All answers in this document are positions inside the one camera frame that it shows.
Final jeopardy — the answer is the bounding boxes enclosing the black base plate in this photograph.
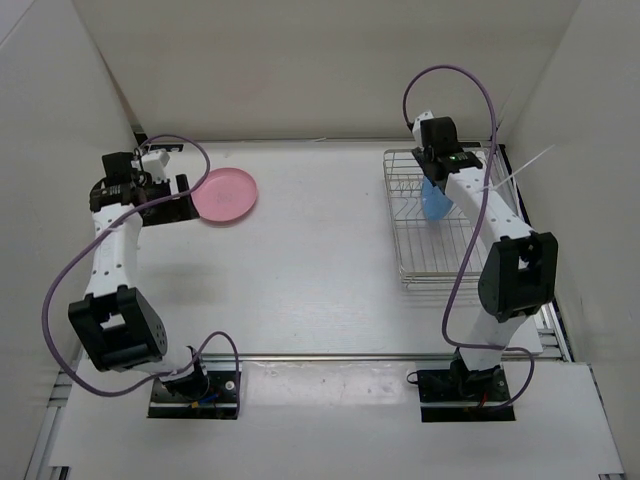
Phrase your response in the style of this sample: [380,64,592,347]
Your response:
[406,369,516,423]
[147,364,241,420]

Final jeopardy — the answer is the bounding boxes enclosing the blue plate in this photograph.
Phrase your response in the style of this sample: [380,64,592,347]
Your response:
[421,177,453,221]

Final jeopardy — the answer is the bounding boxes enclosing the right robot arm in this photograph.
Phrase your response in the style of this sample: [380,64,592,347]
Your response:
[412,111,558,400]

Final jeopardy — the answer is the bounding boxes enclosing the pink plate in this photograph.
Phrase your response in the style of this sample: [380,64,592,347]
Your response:
[192,167,258,223]

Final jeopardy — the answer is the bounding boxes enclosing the white cable tie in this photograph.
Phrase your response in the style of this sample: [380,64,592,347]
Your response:
[477,144,556,192]

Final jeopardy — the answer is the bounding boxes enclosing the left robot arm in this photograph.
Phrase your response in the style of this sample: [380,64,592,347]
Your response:
[68,150,210,401]

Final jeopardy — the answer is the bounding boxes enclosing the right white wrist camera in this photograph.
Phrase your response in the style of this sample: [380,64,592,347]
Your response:
[409,110,434,147]

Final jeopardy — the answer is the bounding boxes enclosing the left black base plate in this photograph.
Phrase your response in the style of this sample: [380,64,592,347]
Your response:
[147,364,241,420]

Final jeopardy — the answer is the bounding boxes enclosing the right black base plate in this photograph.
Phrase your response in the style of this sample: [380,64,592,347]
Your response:
[406,369,516,423]

